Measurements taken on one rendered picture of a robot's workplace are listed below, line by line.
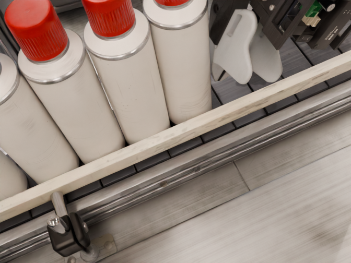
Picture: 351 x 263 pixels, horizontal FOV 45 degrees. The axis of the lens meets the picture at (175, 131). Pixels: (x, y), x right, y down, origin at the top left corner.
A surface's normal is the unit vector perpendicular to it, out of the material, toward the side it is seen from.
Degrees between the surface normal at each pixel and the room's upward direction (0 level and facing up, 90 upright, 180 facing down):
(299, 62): 0
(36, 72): 42
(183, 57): 90
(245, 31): 63
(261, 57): 57
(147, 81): 90
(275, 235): 0
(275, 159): 0
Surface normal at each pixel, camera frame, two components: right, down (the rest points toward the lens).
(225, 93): -0.10, -0.48
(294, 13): 0.40, 0.78
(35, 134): 0.72, 0.57
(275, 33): -0.84, 0.11
